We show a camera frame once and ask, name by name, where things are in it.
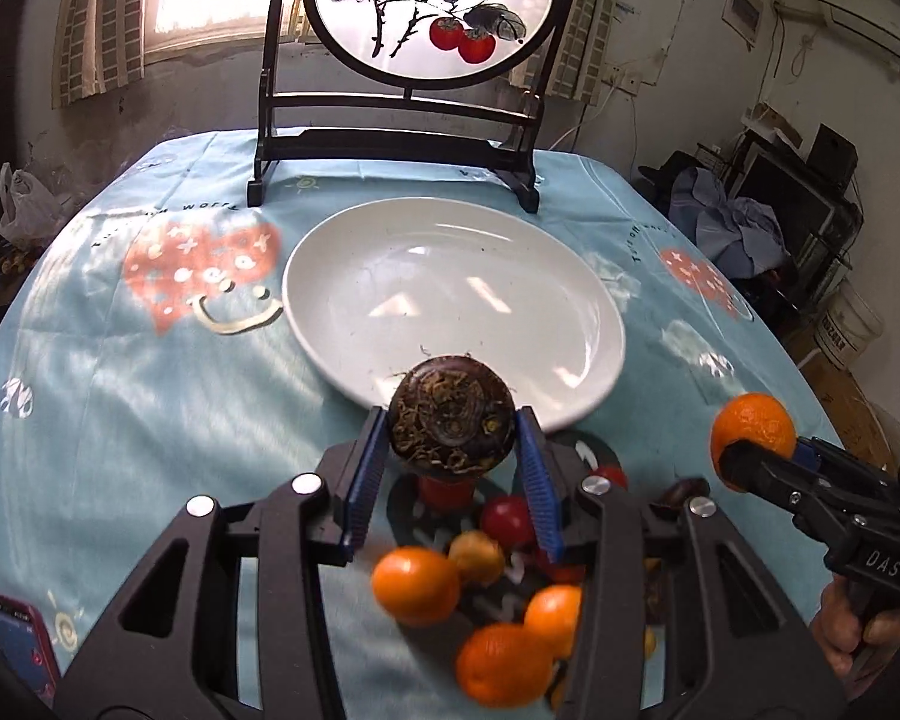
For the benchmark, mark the person's right hand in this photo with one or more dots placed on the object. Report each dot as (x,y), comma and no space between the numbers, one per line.
(853,649)

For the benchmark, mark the large orange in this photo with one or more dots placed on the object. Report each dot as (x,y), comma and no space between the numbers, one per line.
(417,587)

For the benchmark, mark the small orange fruit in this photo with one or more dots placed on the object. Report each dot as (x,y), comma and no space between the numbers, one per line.
(552,615)

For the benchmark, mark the beige curtain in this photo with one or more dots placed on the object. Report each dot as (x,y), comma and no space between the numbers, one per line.
(580,65)
(99,47)

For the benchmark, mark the white plastic bag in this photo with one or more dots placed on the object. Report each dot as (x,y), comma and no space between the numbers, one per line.
(31,215)

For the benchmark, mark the black monitor shelf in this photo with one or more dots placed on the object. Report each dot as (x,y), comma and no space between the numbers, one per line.
(818,225)

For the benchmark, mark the white oval plate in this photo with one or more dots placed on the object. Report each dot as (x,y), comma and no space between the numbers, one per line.
(377,288)

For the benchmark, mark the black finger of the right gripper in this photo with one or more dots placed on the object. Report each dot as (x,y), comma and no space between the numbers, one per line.
(798,489)

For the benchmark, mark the white air conditioner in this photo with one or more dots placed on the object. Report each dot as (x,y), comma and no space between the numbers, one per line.
(874,22)

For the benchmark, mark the red phone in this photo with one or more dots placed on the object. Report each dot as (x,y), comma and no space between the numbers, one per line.
(25,643)

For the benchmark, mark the white bucket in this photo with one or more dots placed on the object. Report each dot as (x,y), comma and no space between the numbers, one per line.
(847,326)

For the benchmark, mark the blue clothes pile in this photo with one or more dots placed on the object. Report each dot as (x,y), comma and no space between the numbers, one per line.
(740,236)

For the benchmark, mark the right beige curtain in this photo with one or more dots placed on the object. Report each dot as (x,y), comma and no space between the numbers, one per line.
(580,65)

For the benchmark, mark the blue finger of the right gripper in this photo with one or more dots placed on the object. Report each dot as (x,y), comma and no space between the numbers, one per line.
(805,453)

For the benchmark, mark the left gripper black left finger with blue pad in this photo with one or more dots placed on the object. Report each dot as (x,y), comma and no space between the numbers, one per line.
(166,646)

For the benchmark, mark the yellowish brown small fruit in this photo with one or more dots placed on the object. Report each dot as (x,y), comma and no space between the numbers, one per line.
(478,558)

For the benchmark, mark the red cherry tomato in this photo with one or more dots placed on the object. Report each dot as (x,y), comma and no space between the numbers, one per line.
(446,497)
(507,520)

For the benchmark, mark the left beige curtain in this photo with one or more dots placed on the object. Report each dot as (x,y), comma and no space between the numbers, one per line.
(99,47)

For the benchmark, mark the light blue patterned tablecloth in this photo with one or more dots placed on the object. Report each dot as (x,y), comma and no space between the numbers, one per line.
(148,359)

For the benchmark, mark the dark purple plum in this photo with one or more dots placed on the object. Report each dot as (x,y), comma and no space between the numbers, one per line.
(683,490)

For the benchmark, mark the black framed round painting screen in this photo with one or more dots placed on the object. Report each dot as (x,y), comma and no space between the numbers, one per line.
(486,60)

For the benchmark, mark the dark brown tea ball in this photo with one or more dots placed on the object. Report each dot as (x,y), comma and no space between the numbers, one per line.
(452,418)

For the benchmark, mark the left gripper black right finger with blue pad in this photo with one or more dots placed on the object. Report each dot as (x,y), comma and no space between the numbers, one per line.
(679,617)

